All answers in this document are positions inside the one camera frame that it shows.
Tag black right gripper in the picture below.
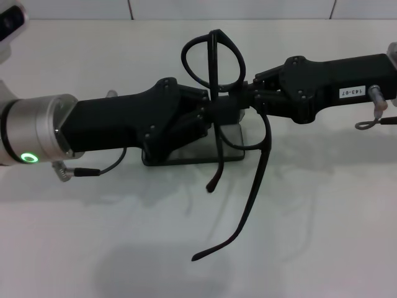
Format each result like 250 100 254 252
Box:
244 53 395 124

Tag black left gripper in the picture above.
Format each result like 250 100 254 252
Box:
63 76 184 162

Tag black round-frame glasses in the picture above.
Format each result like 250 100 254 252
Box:
181 28 274 263

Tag black glasses case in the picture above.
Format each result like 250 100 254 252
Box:
141 107 246 168

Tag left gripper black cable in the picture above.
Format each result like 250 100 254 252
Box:
51 145 130 183

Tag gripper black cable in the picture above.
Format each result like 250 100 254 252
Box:
354 84 397 131
51 145 130 183

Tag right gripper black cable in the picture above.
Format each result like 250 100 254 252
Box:
354 84 397 131

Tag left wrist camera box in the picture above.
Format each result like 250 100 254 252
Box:
0 4 30 65

